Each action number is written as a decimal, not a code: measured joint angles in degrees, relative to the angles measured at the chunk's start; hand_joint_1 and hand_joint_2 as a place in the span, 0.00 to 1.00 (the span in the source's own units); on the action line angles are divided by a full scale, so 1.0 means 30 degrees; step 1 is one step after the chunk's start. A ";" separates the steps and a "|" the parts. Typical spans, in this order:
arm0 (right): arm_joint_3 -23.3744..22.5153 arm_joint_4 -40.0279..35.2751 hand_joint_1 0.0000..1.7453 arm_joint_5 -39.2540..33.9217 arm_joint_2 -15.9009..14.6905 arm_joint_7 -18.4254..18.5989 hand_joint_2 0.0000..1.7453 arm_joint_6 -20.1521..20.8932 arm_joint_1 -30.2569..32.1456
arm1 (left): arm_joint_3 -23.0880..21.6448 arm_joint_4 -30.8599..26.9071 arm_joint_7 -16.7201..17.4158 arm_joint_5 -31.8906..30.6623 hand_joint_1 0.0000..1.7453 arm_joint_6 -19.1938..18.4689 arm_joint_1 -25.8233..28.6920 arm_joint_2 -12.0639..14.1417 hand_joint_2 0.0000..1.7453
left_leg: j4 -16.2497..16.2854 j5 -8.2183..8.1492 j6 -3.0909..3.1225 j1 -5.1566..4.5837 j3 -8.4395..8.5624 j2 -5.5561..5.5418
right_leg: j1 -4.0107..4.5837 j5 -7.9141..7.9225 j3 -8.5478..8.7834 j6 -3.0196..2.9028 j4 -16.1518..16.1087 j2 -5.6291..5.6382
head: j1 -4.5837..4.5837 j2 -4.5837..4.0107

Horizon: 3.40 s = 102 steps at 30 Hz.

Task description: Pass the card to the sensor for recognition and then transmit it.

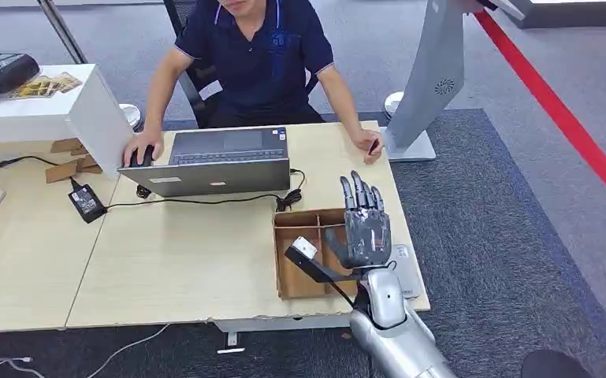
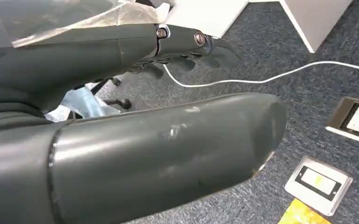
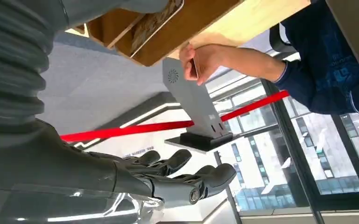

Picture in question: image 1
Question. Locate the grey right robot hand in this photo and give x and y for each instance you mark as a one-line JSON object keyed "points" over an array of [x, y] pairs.
{"points": [[368, 235]]}

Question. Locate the person's left hand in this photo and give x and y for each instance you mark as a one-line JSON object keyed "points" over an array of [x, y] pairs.
{"points": [[365, 141]]}

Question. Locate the person's right hand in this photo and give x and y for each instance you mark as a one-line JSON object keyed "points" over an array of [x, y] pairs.
{"points": [[141, 142]]}

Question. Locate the dark card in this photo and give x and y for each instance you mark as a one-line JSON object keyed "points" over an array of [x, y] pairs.
{"points": [[373, 146]]}

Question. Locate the black computer mouse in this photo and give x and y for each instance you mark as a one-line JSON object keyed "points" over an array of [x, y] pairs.
{"points": [[143, 155]]}

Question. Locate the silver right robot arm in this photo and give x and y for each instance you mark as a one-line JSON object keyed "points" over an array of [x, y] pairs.
{"points": [[386, 300]]}

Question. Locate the round chrome base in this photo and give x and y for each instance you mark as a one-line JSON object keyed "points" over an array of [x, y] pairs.
{"points": [[131, 115], [393, 103]]}

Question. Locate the cardboard piece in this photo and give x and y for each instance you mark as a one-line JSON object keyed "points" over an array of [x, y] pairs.
{"points": [[62, 171], [89, 166], [67, 145]]}

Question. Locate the black office chair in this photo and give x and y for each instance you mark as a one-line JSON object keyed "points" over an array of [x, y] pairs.
{"points": [[201, 112]]}

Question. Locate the grey laptop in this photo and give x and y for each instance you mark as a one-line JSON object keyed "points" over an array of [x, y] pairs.
{"points": [[214, 169]]}

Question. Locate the black power adapter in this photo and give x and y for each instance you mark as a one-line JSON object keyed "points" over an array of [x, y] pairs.
{"points": [[87, 202]]}

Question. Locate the wooden divided box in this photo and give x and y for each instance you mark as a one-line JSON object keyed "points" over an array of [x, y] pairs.
{"points": [[295, 284]]}

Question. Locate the white box cabinet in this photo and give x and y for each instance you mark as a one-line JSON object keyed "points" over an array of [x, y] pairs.
{"points": [[47, 115]]}

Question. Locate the grey panel stand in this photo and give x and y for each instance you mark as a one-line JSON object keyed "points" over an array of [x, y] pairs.
{"points": [[433, 68]]}

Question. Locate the stack of printed cards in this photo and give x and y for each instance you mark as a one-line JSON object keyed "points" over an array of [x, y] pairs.
{"points": [[47, 85]]}

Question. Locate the dark blue rug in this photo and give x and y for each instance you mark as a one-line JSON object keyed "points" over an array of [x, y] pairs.
{"points": [[490, 261]]}

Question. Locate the dark metal pole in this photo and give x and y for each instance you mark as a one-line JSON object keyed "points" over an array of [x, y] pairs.
{"points": [[65, 34]]}

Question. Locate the person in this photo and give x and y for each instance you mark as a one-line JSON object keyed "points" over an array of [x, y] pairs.
{"points": [[255, 62]]}

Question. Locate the black device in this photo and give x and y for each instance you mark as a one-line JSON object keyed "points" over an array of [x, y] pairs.
{"points": [[10, 73]]}

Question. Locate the small white strip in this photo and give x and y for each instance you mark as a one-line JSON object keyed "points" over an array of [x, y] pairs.
{"points": [[231, 350]]}

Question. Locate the dark platform base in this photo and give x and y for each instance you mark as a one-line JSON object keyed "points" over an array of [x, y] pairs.
{"points": [[569, 18]]}

